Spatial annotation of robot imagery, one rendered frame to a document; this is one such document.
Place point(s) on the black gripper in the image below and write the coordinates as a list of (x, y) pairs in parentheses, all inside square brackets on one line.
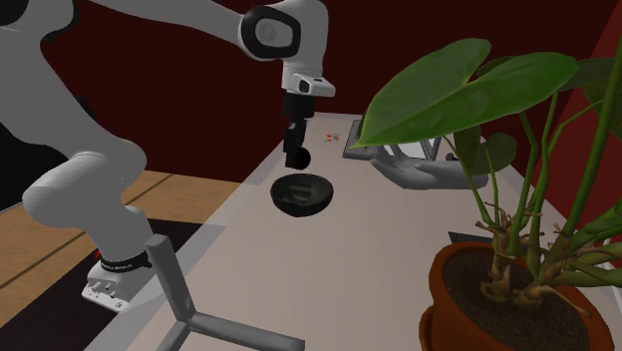
[(297, 108)]

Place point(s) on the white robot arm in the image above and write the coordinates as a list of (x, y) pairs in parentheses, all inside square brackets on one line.
[(73, 184)]

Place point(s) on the small red thing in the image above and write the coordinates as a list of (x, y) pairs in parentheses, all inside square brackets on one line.
[(331, 138)]

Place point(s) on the black round thing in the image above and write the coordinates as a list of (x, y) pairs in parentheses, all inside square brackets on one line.
[(304, 158)]

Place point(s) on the grey framed tablet stand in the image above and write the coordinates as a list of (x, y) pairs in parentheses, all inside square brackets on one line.
[(353, 151)]

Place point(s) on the black bowl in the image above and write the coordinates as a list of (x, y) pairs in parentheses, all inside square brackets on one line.
[(301, 195)]

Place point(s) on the grey hand-shaped figure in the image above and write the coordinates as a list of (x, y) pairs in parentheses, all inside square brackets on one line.
[(423, 176)]

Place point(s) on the green plant in brown pot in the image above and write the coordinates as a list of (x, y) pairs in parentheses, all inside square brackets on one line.
[(447, 92)]

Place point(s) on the grey three-armed stand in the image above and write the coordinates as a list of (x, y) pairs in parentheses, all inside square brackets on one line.
[(171, 282)]

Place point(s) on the dark robot stand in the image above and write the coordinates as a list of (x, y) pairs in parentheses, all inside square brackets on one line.
[(58, 321)]

